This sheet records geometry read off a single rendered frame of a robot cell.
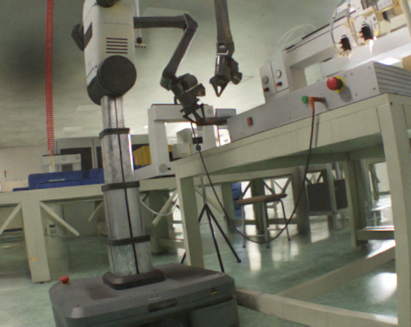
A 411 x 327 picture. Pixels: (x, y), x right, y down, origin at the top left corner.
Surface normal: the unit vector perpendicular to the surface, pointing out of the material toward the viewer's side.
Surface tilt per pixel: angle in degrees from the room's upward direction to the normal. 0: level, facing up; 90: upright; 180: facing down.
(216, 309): 90
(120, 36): 100
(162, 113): 90
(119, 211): 90
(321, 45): 90
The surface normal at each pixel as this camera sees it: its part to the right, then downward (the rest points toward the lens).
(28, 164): 0.48, -0.13
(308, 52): -0.87, 0.07
